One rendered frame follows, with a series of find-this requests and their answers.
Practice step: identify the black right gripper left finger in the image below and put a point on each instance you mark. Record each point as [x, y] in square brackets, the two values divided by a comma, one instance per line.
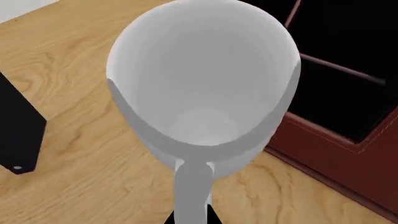
[171, 219]

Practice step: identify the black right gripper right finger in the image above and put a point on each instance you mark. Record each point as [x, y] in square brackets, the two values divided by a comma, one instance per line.
[212, 217]

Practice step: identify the white ceramic mug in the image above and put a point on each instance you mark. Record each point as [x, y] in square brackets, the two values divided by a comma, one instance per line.
[202, 77]

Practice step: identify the brown leather caddy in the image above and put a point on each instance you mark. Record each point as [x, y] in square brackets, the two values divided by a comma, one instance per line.
[326, 149]

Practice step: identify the black flat block with screw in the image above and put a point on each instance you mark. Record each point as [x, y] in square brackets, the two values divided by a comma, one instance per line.
[18, 130]

